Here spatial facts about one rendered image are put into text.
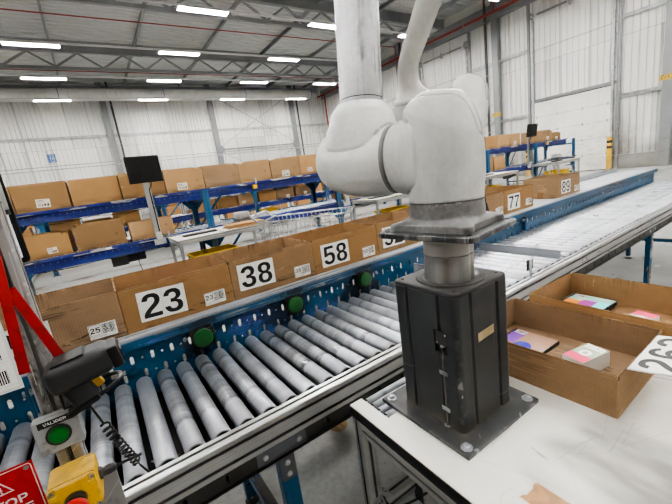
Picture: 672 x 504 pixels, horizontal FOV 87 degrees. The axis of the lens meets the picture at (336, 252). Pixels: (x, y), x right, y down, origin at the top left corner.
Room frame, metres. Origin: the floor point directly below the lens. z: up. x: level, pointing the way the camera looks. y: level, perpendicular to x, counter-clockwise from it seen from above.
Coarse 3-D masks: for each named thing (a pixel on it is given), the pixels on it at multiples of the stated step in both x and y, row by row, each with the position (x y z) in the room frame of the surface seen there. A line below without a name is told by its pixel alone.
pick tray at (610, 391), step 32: (512, 320) 1.10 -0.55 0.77; (544, 320) 1.02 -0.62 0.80; (576, 320) 0.95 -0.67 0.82; (608, 320) 0.88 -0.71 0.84; (512, 352) 0.83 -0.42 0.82; (640, 352) 0.82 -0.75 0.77; (544, 384) 0.76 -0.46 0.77; (576, 384) 0.70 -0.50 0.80; (608, 384) 0.65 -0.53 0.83; (640, 384) 0.71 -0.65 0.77
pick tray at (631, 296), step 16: (544, 288) 1.17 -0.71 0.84; (560, 288) 1.22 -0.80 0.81; (576, 288) 1.25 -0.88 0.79; (592, 288) 1.20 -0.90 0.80; (608, 288) 1.16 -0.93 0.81; (624, 288) 1.12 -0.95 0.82; (640, 288) 1.08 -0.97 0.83; (656, 288) 1.05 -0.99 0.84; (560, 304) 1.04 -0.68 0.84; (576, 304) 1.00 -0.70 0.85; (624, 304) 1.12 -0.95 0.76; (640, 304) 1.08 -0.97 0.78; (656, 304) 1.04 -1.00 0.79; (624, 320) 0.89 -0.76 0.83; (640, 320) 0.86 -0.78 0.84
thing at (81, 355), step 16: (80, 352) 0.59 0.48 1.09; (96, 352) 0.59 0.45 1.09; (112, 352) 0.60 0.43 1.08; (48, 368) 0.57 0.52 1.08; (64, 368) 0.57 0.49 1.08; (80, 368) 0.57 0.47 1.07; (96, 368) 0.59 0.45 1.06; (112, 368) 0.60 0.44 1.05; (48, 384) 0.55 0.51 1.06; (64, 384) 0.56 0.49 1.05; (80, 384) 0.57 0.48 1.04; (96, 384) 0.60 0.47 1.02; (80, 400) 0.58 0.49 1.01; (96, 400) 0.59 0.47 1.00
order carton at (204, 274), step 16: (208, 256) 1.61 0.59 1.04; (144, 272) 1.48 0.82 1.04; (160, 272) 1.51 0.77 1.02; (176, 272) 1.55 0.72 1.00; (192, 272) 1.31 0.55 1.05; (208, 272) 1.34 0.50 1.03; (224, 272) 1.37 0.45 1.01; (128, 288) 1.19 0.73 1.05; (144, 288) 1.22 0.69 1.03; (192, 288) 1.30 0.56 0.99; (208, 288) 1.33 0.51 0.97; (224, 288) 1.37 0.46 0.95; (128, 304) 1.19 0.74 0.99; (192, 304) 1.30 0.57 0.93; (128, 320) 1.18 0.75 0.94; (160, 320) 1.23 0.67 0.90
